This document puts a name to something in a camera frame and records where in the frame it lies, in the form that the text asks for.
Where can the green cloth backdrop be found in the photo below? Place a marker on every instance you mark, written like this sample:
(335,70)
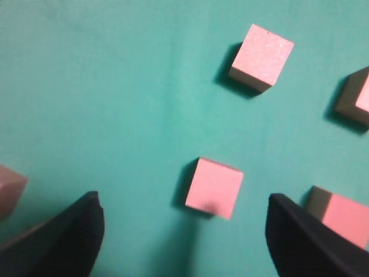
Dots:
(124,97)

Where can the pink cube column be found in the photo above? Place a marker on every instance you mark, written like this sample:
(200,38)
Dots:
(353,100)
(214,188)
(260,59)
(12,187)
(343,215)

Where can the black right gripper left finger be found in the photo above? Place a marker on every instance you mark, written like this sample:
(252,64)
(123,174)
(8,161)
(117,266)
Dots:
(66,245)

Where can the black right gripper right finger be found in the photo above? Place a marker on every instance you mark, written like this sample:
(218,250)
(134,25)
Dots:
(300,245)

